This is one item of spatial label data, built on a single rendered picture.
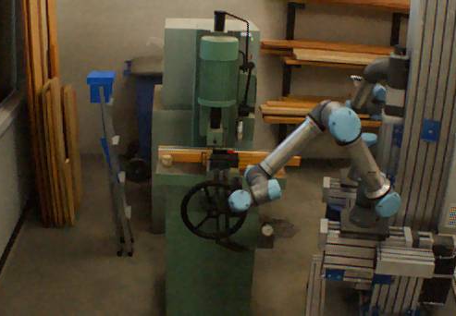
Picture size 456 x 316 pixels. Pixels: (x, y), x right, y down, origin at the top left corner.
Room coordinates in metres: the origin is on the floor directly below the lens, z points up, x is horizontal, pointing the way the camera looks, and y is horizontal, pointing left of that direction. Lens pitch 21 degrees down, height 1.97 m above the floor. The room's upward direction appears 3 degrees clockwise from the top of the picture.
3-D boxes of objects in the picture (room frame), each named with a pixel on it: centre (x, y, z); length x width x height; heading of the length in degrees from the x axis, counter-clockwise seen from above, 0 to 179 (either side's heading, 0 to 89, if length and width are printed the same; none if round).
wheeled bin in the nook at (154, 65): (4.60, 0.56, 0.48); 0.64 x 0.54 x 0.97; 99
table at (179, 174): (2.54, 0.03, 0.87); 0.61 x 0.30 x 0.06; 93
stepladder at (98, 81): (3.28, 0.71, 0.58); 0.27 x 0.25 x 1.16; 97
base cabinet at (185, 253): (2.77, 0.08, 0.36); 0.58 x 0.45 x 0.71; 3
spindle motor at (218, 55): (2.65, 0.07, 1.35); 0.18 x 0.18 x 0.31
